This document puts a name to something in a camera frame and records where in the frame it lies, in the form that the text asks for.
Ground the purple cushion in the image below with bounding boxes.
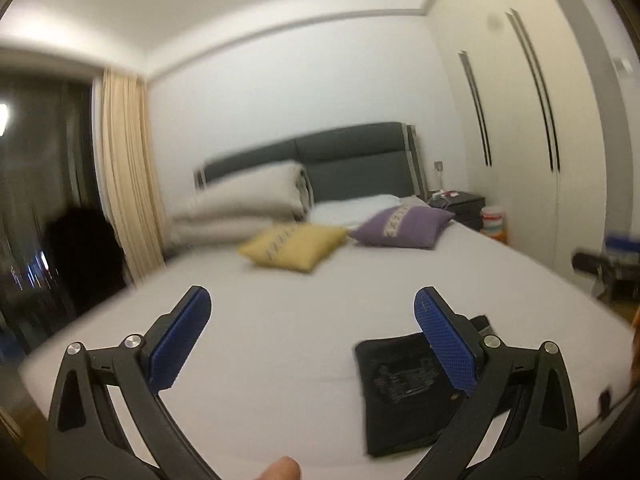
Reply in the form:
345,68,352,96
349,205,454,249

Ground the beige curtain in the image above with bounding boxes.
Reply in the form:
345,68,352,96
100,70,165,283

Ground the dark grey headboard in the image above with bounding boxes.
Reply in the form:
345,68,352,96
194,122,427,203

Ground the folded beige duvet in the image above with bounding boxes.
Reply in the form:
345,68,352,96
165,160,314,256

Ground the white wardrobe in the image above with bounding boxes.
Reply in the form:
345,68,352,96
426,0,634,292

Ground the black jeans pant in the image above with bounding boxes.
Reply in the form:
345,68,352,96
354,333,465,458

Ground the white pillow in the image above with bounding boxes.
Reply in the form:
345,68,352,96
307,194,401,230

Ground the person's left hand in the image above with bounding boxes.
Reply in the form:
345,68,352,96
257,456,302,480

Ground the person's right hand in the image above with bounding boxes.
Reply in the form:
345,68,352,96
631,307,640,361

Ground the black bedside table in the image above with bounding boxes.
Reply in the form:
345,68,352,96
427,191,486,231

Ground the orange storage bin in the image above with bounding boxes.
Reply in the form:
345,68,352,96
480,206,508,244

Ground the yellow cushion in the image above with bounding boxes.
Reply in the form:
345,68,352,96
238,223,347,273

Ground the dark window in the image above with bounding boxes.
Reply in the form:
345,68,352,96
1,70,127,364

